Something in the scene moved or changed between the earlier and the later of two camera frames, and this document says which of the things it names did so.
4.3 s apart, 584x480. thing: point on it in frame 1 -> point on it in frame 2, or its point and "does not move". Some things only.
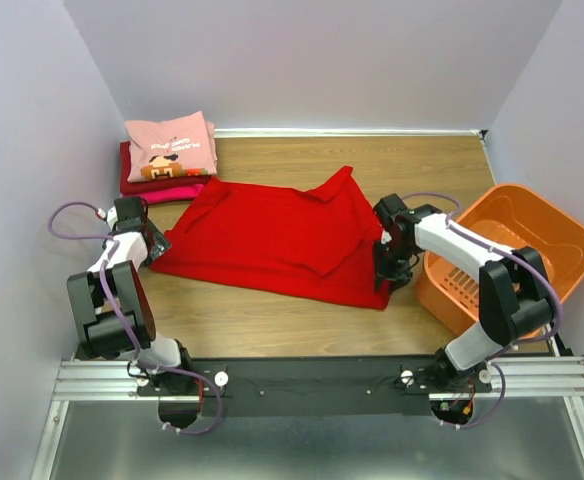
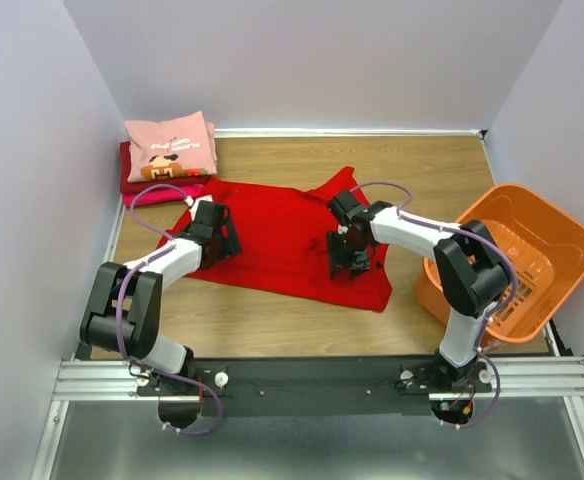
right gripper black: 389,267 -> 349,255
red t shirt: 318,244 does not move
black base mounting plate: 304,386 does not move
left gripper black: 153,245 -> 227,235
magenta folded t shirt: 176,193 does not move
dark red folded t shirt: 129,187 does not move
